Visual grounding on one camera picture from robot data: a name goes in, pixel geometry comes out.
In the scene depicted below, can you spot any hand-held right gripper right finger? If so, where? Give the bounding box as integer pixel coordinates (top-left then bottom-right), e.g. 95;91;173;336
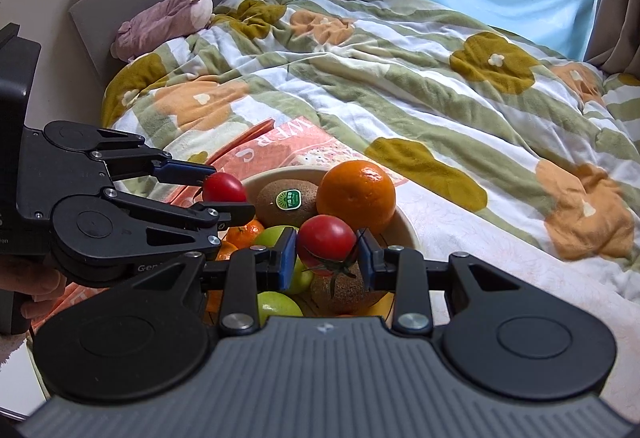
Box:
356;228;523;336

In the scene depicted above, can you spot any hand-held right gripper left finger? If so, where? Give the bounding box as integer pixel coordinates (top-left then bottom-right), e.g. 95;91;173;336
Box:
182;227;299;335

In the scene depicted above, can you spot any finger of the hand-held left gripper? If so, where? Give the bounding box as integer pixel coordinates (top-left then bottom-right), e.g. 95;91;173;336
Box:
87;128;217;187
102;188;256;253

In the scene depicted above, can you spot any red tomato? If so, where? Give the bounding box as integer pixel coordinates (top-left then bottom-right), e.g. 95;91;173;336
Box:
202;172;248;205
297;215;359;294

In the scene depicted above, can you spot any large green apple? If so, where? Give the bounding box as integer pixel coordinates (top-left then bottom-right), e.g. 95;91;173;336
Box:
257;291;304;319

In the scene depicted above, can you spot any cream bowl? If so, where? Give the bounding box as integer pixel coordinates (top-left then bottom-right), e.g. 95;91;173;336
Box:
220;168;421;319

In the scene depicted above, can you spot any person's left hand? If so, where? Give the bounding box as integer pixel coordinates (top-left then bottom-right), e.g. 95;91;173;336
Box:
0;258;68;319

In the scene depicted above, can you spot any small green apple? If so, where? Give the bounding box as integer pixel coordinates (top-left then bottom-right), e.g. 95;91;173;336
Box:
256;225;315;295

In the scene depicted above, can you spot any large orange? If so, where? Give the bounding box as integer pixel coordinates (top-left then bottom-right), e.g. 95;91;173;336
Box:
316;160;397;236
205;241;239;314

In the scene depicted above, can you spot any brown kiwi with sticker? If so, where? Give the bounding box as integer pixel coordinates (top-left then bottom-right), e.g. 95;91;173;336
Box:
256;179;319;229

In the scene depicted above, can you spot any red printed magazine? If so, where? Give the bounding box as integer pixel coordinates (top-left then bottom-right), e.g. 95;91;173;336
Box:
30;115;401;336

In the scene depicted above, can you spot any white cloth with orange band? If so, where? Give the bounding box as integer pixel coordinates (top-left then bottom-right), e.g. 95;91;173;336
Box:
390;178;640;369

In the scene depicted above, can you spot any pink plush toy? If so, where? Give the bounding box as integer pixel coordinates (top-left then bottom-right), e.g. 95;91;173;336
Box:
111;0;215;62

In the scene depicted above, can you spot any green striped floral blanket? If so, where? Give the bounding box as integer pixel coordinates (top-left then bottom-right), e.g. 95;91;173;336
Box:
101;0;640;304

